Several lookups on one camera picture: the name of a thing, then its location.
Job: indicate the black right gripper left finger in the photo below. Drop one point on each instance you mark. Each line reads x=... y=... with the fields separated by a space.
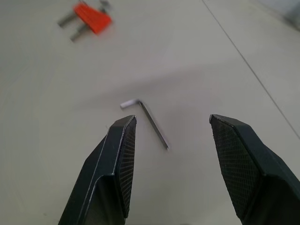
x=100 y=178

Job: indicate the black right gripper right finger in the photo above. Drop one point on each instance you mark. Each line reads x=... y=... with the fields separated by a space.
x=253 y=178

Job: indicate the silver hex key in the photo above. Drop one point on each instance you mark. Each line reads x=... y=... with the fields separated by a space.
x=152 y=122

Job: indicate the small red plastic part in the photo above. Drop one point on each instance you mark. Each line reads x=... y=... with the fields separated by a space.
x=92 y=18

